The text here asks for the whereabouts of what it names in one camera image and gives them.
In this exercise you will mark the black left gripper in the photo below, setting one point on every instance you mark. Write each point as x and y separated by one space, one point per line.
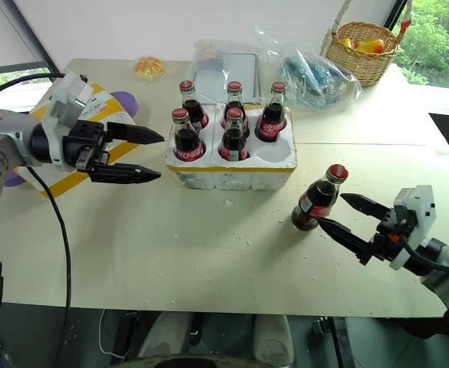
84 142

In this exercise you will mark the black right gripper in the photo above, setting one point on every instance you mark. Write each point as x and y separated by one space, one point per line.
389 237

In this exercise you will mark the glass cola bottle red cap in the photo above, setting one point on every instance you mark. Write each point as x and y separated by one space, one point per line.
318 199
193 107
233 143
272 119
235 96
187 142

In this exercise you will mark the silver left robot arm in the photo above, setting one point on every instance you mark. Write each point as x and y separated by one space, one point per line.
5 130

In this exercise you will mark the white foam box yellow tape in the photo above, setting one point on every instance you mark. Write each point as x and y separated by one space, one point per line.
113 111

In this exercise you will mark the white foam crate yellow tape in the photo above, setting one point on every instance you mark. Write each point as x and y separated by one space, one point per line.
232 174

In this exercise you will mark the purple flat object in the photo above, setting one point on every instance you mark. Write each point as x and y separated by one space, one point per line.
126 101

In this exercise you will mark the golden bread bun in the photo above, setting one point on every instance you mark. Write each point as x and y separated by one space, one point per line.
149 68

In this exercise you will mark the clear plastic bag blue contents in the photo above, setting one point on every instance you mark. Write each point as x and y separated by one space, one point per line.
324 84

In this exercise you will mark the pale rounded shape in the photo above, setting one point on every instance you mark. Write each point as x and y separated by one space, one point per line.
166 333
273 339

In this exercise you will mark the woven wicker basket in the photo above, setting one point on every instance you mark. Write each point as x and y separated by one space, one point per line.
362 67

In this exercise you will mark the orange fruit piece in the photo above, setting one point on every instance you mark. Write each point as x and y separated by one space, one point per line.
372 46

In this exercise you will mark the yellow fruit piece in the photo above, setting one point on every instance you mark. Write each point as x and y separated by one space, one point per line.
347 42

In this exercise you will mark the red white hanging strip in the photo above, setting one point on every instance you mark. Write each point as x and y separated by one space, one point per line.
404 23

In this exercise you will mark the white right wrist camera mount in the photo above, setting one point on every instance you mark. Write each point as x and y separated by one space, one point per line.
420 214

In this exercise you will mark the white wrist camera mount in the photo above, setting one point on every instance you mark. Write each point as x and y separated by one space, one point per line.
420 214
65 103

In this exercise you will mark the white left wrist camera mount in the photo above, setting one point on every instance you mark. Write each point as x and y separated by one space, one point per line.
65 103

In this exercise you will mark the black table frame leg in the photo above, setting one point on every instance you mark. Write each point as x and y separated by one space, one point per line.
341 341

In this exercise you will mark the black window frame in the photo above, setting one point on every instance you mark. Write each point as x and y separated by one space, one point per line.
28 42

